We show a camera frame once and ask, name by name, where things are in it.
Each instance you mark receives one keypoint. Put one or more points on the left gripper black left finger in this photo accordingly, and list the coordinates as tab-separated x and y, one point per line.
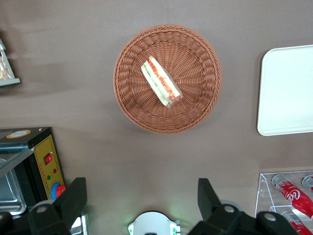
66	208

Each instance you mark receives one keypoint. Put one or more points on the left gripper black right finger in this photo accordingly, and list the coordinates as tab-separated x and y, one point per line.
212	218

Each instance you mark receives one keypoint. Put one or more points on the triangle sandwich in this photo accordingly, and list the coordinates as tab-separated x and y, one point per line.
159	79

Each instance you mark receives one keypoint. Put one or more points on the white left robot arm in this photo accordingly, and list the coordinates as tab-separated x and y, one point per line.
154	224

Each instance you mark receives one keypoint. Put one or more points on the cream plastic tray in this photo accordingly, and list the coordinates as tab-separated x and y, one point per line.
286	90

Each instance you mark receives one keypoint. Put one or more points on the round brown wicker basket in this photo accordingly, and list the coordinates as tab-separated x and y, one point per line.
195	61

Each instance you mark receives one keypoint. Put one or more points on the red round knob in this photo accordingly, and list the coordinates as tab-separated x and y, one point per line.
59	189

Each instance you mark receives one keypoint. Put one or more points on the steel warmer pan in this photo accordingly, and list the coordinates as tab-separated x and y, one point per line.
9	195

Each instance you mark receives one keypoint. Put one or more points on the clear acrylic bottle rack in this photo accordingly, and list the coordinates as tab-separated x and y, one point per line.
265	193

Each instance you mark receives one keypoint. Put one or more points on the black food warmer cabinet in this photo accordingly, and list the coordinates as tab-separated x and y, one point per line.
36	144

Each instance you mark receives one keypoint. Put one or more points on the clear bag of snacks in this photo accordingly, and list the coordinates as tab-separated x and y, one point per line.
4	69

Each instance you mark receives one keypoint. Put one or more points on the red rocker switch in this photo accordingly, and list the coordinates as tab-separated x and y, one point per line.
48	159

